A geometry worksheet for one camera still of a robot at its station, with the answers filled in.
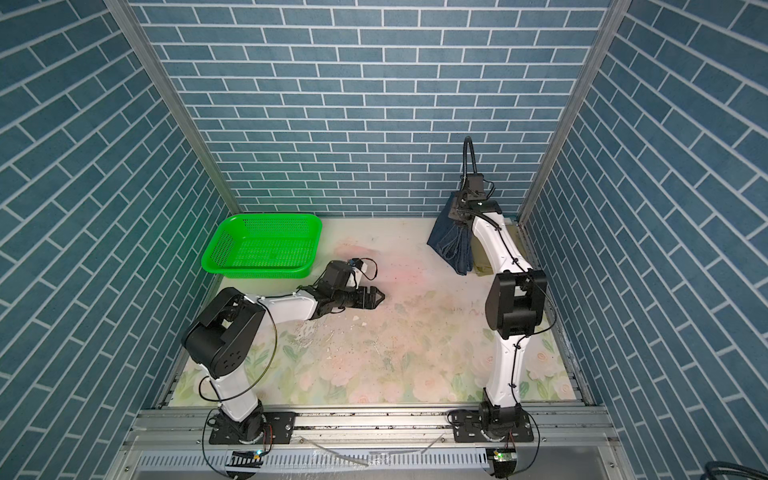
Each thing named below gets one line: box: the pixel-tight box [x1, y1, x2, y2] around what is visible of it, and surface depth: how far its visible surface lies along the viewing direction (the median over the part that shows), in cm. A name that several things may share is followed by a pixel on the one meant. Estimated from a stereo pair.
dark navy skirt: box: [426, 191, 473, 276], surface depth 96 cm
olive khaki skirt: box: [474, 261, 494, 277], surface depth 104 cm
